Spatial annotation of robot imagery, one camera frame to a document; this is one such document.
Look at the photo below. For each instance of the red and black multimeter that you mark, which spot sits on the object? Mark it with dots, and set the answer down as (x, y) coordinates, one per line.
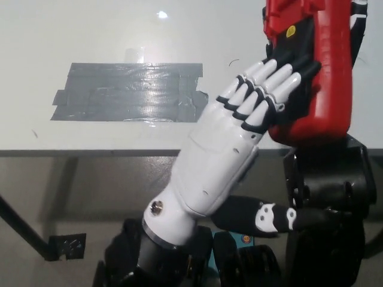
(329, 74)

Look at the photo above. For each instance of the black diagonal table leg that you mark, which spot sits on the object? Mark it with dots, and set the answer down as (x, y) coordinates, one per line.
(21, 227)

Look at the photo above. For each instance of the black right hand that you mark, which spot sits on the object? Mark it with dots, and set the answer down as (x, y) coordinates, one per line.
(358, 30)

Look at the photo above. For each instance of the grey duct tape patch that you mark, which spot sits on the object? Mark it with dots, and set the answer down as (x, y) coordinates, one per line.
(128, 92)

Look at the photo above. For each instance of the black and teal robot body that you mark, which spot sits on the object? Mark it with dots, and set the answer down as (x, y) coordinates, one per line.
(245, 263)

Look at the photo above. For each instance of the white and black left hand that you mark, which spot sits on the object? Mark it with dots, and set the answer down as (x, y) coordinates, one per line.
(215, 155)

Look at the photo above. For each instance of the black table foot plate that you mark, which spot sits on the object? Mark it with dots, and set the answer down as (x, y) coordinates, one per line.
(67, 246)

